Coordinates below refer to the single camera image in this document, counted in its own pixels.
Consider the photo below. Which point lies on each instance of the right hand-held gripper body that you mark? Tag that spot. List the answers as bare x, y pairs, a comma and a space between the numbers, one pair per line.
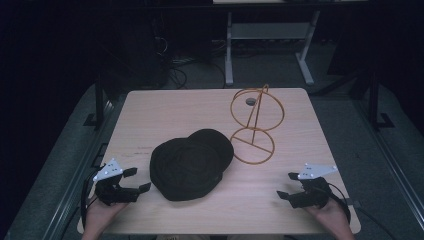
313, 195

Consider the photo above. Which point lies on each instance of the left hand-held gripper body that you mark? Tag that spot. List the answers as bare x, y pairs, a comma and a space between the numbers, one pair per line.
115, 195

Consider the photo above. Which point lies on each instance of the person's left hand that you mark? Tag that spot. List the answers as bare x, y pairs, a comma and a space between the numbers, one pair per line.
100, 216

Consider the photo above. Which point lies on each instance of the person's right hand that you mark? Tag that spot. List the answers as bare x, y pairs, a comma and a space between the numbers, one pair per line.
331, 218

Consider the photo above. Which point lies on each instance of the black cap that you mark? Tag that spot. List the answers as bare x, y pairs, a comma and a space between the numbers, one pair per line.
190, 165

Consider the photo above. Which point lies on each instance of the black metal stand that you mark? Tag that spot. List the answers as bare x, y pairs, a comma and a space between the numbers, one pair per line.
99, 103
375, 100

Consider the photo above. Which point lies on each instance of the grey table grommet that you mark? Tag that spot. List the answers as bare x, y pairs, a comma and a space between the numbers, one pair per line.
250, 101

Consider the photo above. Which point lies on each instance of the white metal desk frame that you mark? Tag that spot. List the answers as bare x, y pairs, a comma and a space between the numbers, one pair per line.
266, 31

